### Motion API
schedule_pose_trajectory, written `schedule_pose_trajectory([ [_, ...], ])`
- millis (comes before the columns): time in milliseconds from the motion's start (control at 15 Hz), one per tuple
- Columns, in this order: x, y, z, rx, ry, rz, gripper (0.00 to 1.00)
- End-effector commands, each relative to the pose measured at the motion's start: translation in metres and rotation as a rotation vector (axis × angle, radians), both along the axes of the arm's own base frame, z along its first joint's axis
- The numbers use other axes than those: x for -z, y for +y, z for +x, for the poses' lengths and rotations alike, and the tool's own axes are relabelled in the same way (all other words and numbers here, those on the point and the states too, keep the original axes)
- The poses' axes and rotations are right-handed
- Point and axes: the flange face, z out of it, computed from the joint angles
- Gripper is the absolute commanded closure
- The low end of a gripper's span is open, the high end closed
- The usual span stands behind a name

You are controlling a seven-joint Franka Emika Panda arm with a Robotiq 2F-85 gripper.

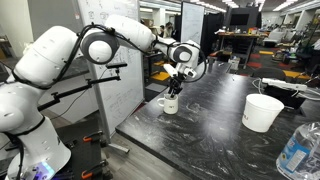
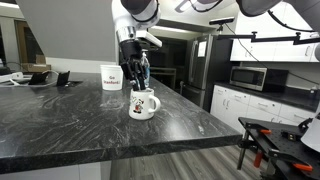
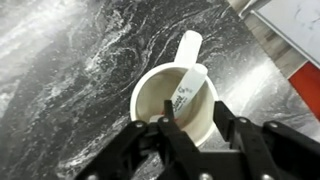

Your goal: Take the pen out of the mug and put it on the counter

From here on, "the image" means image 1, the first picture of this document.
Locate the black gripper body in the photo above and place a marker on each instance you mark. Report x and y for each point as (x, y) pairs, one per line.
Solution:
(176, 81)

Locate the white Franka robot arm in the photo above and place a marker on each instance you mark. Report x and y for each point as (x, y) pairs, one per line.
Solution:
(43, 56)

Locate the white ceramic mug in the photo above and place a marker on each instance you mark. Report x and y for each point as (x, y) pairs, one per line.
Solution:
(170, 106)

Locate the person in background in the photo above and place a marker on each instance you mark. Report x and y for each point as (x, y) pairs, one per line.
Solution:
(169, 29)

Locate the large white rolling whiteboard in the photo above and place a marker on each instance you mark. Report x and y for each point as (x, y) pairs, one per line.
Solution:
(116, 86)

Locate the small white whiteboard panel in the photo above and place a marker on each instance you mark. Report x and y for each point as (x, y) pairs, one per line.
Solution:
(192, 21)

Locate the black partition curtain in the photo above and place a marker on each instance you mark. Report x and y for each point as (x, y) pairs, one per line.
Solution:
(216, 33)

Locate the wooden background desk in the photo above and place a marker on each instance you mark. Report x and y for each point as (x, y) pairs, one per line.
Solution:
(240, 36)

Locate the white plastic bucket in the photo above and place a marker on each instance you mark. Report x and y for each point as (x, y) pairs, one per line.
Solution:
(260, 113)

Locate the orange black clamp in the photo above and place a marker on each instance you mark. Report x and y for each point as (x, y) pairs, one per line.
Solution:
(91, 170)
(90, 137)

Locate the black robot cart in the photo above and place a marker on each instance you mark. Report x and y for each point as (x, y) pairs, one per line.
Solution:
(83, 150)

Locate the white power strip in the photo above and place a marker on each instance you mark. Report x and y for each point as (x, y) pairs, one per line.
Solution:
(283, 84)

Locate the black box device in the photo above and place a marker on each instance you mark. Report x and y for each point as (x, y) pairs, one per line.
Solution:
(283, 97)

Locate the grey background sofa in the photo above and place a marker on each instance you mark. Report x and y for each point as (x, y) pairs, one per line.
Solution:
(278, 37)

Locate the clear water bottle blue label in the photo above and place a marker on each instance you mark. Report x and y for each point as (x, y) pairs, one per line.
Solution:
(300, 156)

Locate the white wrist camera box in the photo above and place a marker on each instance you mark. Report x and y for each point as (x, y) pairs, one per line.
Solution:
(170, 70)

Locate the black wall monitor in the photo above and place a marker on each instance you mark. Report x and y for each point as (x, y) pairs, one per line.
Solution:
(239, 19)

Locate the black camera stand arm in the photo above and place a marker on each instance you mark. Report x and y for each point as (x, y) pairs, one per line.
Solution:
(80, 87)

